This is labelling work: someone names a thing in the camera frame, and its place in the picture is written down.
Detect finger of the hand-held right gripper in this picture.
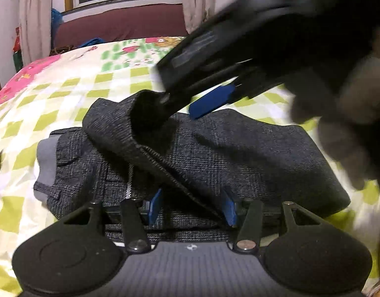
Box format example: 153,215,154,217
188,70,285,121
159,64,240,116

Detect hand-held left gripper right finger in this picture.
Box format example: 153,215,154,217
221,188,322,252

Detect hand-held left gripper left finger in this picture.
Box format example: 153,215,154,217
63,188,163,252

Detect dark grey pants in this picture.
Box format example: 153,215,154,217
33,90,351,242

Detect person's right hand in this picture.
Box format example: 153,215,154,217
289,26,380,197

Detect beige curtain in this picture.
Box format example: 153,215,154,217
18,0,53,65
180,0,217,36

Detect maroon headboard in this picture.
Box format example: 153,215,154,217
52,3,190,50

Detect blue cloth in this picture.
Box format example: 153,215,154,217
77,37,105,49

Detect blue bag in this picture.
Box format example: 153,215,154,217
51,8,64,33

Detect green checkered printed blanket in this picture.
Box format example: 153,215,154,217
0,35,380,297

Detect colourful hanging items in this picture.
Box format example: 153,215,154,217
12,26,24,72

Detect black cable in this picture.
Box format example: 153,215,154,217
371,223,380,297

